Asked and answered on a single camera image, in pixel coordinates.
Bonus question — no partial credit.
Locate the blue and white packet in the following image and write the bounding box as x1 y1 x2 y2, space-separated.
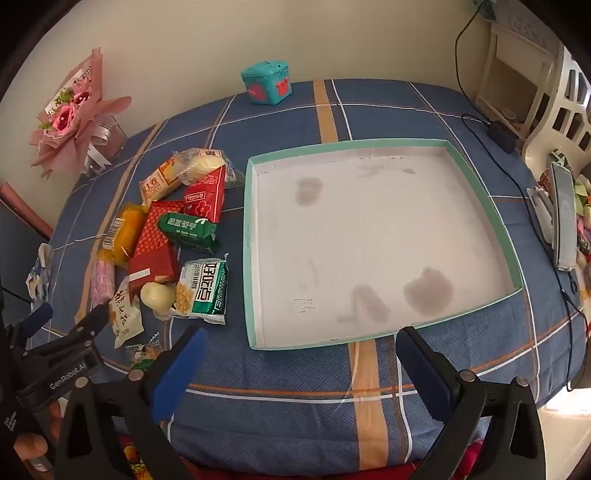
25 244 56 305

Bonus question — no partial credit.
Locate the teal toy box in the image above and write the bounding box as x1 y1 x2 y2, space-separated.
241 60 293 106

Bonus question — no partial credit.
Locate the reddish wooden frame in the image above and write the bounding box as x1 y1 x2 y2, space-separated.
0 181 54 237

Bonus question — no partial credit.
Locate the white chair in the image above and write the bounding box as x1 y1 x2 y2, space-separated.
522 44 591 185

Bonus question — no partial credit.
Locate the dark panel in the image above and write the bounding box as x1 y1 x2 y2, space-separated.
0 198 51 301

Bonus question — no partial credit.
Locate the teal-rimmed white tray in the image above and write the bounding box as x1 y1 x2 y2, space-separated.
244 138 524 352

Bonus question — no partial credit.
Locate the blue plaid tablecloth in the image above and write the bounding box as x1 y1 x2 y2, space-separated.
28 78 585 467

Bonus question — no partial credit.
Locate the black power adapter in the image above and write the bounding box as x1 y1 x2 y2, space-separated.
488 121 516 154

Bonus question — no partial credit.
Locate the small candy packet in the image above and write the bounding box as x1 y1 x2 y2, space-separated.
126 338 163 371

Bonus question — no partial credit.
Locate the green and white cracker packet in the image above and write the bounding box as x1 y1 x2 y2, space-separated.
168 253 230 326

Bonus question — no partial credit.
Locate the pink flower bouquet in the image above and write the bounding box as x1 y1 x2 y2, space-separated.
30 46 132 178

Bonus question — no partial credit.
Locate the red flower-print packet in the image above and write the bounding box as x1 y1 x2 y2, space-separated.
184 164 228 217

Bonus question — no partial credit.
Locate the orange cake packet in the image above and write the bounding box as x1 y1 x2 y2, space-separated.
102 204 148 268

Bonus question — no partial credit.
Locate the white shelf unit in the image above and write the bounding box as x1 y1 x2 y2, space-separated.
475 23 555 134

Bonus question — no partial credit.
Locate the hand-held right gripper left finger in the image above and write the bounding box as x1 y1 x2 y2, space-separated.
55 326 209 480

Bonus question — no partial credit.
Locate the smartphone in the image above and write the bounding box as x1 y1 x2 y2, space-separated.
551 162 578 272

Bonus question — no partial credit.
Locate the yellow bread packet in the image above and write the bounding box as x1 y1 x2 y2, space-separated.
140 152 195 208

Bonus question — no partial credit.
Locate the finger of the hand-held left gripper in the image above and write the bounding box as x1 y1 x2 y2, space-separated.
4 302 54 354
32 304 110 361

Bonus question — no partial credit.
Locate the small round wrapped bun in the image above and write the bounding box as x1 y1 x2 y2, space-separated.
140 281 178 320

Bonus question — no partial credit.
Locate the black cable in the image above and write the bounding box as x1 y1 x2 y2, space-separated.
462 115 589 393
454 2 493 125

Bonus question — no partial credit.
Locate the pink snack packet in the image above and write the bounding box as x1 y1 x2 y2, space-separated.
91 258 116 308

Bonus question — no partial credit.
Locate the person's left hand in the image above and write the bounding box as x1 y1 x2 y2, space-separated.
13 433 49 472

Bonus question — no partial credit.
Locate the green biscuit packet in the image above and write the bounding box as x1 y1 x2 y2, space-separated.
158 211 219 254

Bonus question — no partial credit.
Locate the red patterned packet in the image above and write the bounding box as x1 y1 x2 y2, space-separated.
128 200 185 302

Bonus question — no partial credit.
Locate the clear bun packet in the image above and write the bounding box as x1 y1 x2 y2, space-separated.
178 148 245 188

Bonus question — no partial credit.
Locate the clear glass vase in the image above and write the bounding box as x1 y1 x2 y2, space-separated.
83 113 129 175

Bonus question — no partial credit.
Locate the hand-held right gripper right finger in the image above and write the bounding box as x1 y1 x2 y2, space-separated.
396 326 544 480

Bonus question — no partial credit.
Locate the pile of colourful clutter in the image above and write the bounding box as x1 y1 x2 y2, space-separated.
570 175 591 268

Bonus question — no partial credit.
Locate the beige script-print packet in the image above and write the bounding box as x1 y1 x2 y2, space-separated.
108 277 145 349

